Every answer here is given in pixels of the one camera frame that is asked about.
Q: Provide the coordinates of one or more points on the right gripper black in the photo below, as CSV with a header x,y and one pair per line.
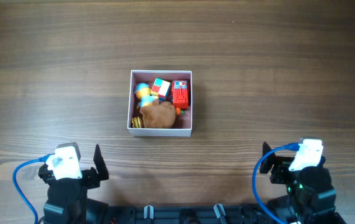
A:
x,y
280,167

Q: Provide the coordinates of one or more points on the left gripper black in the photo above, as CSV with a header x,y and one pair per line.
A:
x,y
91,174

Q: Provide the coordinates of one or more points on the brown plush toy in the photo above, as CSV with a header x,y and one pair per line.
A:
x,y
159,115

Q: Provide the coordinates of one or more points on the yellow duck toy blue hat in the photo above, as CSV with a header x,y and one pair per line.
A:
x,y
143,92

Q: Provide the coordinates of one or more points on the white cardboard box pink inside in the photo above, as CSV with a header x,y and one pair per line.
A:
x,y
183,124

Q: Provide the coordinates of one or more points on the multicoloured puzzle cube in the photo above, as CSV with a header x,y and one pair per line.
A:
x,y
161,88

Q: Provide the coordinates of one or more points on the red toy fire truck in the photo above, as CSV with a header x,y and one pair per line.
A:
x,y
180,94

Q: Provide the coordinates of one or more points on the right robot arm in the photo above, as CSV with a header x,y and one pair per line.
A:
x,y
310,194

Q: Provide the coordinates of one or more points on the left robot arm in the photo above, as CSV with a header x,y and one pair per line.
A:
x,y
67,195

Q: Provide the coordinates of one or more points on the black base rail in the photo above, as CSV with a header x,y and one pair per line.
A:
x,y
216,214

